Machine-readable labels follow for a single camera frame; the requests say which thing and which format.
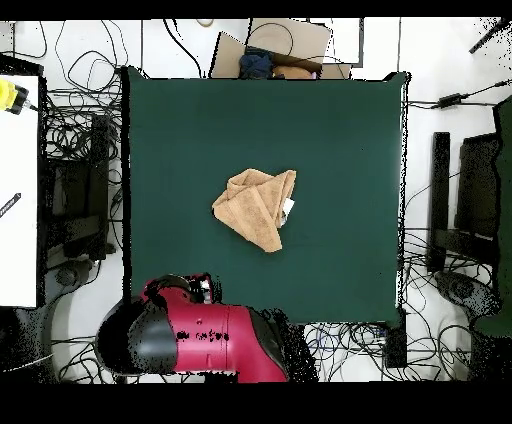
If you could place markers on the black flat bar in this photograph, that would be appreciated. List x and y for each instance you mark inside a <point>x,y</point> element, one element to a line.
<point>440,180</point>

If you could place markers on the tan terry towel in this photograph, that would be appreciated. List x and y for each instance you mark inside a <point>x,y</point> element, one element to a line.
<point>252,208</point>

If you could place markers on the white board with grey frame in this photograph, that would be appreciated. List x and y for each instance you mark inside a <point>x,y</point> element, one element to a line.
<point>344,40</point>

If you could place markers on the yellow and black tool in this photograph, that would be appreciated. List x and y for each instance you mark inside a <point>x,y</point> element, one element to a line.
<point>6,96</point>

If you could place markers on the black metal stand frame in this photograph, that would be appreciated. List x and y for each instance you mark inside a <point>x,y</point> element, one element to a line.
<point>100,160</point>

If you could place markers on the green cloth on side table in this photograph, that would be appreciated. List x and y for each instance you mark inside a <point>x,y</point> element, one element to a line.
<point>506,180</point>

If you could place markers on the black square panel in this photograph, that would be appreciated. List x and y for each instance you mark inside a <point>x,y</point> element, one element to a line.
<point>478,184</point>

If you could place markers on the grey stand foot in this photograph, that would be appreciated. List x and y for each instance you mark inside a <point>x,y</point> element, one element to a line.
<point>460,288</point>
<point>68,276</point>

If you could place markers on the dark green table cloth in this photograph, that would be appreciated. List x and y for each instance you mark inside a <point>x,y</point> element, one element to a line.
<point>200,140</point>

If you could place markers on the orange garment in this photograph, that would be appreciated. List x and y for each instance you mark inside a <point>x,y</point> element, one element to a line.
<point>292,72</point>

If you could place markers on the black power adapter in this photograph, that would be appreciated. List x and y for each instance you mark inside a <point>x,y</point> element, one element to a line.
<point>450,100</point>

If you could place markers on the navy blue garment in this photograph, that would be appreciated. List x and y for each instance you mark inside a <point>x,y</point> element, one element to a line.
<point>256,64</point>

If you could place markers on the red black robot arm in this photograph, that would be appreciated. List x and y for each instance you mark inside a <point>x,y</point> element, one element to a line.
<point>216,344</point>

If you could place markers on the brown cardboard box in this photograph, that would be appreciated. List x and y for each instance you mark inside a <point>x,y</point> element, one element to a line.
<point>296,38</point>

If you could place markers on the black marker pen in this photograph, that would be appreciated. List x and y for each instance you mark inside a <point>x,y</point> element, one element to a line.
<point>11,203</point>

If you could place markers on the white desk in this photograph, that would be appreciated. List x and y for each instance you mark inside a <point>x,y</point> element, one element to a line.
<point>18,248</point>

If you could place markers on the black slanted rod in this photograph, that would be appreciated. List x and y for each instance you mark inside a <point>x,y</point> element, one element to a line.
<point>488,38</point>

